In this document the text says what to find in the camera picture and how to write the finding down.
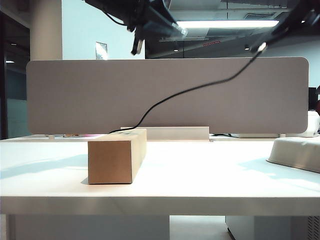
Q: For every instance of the grey-brown desk divider panel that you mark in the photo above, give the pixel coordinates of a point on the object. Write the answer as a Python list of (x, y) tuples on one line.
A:
[(100, 95)]

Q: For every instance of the white rounded appliance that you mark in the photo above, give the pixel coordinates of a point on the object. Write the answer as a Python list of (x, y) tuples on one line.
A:
[(312, 125)]

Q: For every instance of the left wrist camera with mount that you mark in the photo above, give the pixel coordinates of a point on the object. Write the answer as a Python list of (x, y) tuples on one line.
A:
[(138, 46)]

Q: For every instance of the long ceiling light strip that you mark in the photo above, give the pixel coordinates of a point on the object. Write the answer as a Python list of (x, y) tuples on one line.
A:
[(225, 24)]

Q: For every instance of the black monitor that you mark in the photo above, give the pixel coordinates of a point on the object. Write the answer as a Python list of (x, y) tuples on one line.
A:
[(312, 98)]

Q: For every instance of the beige pulp tray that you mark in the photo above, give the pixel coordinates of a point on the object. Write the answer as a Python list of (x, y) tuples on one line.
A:
[(295, 152)]

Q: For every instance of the black smartphone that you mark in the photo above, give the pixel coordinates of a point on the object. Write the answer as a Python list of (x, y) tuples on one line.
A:
[(285, 27)]

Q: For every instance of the pink paper sheet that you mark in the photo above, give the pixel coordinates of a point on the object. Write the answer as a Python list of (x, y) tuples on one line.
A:
[(92, 135)]

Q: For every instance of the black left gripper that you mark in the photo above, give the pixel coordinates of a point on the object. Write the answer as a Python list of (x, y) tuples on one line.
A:
[(152, 17)]

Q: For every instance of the brown cardboard box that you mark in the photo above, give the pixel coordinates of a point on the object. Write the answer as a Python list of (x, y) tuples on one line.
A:
[(110, 162)]

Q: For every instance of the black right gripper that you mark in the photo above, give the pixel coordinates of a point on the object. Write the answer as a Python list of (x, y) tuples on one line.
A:
[(312, 10)]

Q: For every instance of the framed wall notice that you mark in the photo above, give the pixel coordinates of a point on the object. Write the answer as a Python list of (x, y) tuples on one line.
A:
[(101, 51)]

